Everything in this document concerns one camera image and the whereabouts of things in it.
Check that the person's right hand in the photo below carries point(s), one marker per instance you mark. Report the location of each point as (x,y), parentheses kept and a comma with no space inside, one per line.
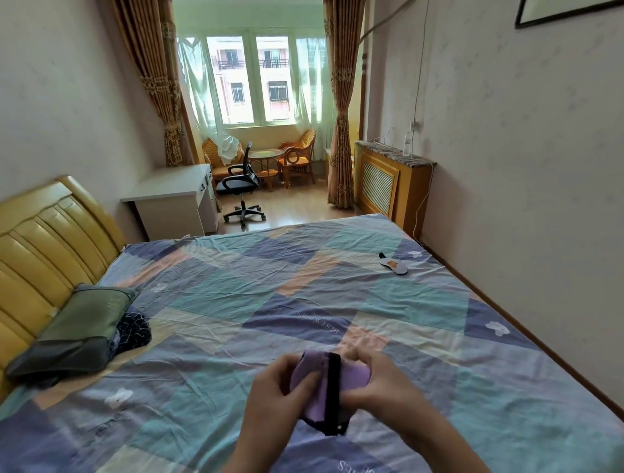
(395,399)

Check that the patchwork pastel bedsheet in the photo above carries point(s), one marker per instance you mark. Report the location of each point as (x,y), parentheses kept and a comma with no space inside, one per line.
(302,302)

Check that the person's left thumb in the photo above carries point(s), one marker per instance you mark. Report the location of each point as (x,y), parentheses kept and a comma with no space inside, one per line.
(306,386)

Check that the dark patterned cloth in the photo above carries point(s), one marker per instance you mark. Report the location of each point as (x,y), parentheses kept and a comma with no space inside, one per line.
(132,331)

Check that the person's left hand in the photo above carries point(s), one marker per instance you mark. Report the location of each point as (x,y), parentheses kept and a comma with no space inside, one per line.
(268,404)

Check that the black framed picture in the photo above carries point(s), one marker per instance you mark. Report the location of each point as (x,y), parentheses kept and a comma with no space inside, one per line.
(560,10)

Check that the purple sock with black band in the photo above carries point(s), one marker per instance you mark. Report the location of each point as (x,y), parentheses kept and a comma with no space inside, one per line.
(316,390)

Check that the wooden radiator cover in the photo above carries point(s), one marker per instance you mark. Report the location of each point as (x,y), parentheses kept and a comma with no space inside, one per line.
(390,187)

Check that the patterned cloth runner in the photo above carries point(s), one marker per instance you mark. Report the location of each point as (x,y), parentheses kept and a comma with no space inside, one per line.
(395,153)

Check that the white framed window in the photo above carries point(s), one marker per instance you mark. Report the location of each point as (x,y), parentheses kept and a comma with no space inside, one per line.
(253,78)

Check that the person's right forearm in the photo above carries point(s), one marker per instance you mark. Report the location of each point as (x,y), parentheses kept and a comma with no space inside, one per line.
(446,453)

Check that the white desk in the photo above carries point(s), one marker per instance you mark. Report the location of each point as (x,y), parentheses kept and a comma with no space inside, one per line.
(170,200)

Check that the person's left forearm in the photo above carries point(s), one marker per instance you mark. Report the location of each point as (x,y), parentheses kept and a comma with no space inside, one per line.
(258,455)

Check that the round wicker glass table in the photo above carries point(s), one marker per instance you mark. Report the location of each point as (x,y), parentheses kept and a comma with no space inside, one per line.
(265,163)

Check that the white shoe insole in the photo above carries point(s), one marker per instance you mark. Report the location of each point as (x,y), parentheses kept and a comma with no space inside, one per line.
(395,264)

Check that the golden patterned curtain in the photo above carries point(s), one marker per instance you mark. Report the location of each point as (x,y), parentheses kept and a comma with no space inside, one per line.
(153,78)
(342,97)

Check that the wicker armchair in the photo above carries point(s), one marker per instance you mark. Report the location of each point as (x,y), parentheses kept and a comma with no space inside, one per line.
(300,156)
(217,158)

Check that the black office chair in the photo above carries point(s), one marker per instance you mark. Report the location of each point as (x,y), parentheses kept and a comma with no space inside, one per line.
(241,182)

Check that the sheer white curtain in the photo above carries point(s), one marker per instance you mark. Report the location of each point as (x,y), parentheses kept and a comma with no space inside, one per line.
(200,87)
(309,83)

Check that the yellow padded headboard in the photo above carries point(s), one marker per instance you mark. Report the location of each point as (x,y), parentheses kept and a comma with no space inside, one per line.
(46,243)

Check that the green and black pillow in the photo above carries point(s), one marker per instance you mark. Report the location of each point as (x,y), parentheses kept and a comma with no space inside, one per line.
(73,331)

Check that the person's right thumb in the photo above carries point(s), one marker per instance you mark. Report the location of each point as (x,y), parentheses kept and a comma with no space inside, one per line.
(356,398)

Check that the grey wall pipe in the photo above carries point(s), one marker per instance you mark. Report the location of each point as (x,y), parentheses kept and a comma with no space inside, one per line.
(385,17)

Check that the clear plastic bottle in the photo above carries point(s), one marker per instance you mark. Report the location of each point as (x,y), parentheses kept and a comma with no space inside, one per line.
(407,144)

